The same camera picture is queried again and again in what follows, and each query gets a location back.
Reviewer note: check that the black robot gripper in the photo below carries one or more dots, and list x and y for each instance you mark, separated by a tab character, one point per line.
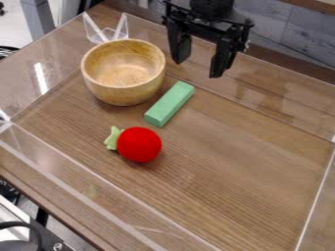
213	20

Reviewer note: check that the red plush fruit green stem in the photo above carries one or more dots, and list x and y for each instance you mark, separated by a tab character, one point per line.
137	143

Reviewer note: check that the light wooden bowl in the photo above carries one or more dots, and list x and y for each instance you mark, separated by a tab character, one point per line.
125	71

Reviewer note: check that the green rectangular block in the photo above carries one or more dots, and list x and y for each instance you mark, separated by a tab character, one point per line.
170	104

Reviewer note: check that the black equipment bottom left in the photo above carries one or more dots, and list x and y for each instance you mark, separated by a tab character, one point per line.
20	236

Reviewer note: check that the clear acrylic corner bracket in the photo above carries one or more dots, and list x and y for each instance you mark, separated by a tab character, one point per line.
101	35

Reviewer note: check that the clear acrylic tray enclosure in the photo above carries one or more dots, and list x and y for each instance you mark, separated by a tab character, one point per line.
243	181

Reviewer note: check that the grey table leg post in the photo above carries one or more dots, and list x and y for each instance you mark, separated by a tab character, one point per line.
39	17

